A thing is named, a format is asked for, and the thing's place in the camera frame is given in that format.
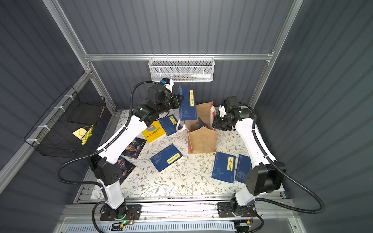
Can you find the dark portrait book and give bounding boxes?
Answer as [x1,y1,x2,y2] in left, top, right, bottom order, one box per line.
[121,137,147,159]
[115,156,136,184]

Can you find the blue book Yuanqu 300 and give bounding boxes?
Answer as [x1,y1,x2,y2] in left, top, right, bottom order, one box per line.
[212,152,236,183]

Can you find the blue book near bag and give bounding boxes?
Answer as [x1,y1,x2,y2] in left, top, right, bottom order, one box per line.
[159,114,178,136]

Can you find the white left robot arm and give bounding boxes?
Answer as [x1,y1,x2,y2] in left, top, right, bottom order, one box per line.
[90,81,185,210]

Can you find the burlap canvas bag red panel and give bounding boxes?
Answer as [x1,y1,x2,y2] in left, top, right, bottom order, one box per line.
[181,102,217,154]

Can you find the floral table mat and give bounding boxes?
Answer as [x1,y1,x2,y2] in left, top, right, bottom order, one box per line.
[90,106,286,201]

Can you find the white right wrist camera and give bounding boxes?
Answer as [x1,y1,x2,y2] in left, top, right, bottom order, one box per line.
[219,105,226,118]

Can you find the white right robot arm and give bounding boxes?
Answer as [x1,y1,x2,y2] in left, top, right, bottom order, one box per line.
[212,96,286,216]

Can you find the black tray in basket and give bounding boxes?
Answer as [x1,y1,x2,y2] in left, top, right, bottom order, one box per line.
[67,103,105,125]

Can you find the blue book Zengguang Xianwen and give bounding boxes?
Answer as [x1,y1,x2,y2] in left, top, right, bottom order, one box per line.
[178,85,197,121]

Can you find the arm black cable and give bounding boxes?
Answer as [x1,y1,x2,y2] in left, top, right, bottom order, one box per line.
[237,101,325,233]
[56,81,159,233]

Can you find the white marker in basket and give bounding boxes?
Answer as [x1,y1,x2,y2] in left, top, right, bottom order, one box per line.
[190,73,211,80]

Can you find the yellow cartoon cover book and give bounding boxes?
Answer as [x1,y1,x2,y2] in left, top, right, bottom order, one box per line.
[142,120,167,144]

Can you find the black wire wall basket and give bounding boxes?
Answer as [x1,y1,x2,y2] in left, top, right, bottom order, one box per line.
[24,86,106,158]

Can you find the blue book Shijing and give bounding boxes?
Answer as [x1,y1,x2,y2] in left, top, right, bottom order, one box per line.
[191,118,207,132]

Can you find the yellow pen in basket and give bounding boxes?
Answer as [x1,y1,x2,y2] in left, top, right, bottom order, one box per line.
[81,124,94,145]

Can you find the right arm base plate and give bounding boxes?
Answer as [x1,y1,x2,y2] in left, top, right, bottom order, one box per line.
[214,202,254,218]

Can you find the yellow sticky note pad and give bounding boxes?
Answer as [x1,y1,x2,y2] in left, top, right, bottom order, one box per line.
[73,127,88,140]

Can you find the blue book Yuewei notes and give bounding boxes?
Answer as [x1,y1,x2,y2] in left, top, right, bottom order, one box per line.
[150,144,183,172]

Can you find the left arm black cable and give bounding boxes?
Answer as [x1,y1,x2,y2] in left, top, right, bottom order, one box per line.
[56,81,159,233]

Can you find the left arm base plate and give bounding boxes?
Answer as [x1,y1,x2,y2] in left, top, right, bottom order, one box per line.
[100,204,142,221]

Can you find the blue book Guiguzi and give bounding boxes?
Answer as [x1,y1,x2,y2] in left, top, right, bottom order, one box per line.
[235,154,252,183]

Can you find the dark portrait book upper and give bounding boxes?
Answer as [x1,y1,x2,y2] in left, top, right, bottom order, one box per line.
[121,137,147,159]

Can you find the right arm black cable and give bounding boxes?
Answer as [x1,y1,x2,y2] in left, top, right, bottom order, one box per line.
[237,101,325,233]

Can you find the dark portrait book lower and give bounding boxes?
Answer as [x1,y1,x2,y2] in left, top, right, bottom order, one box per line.
[115,156,136,184]

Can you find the white wire mesh basket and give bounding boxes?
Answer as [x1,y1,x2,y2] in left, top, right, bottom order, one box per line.
[148,56,215,82]

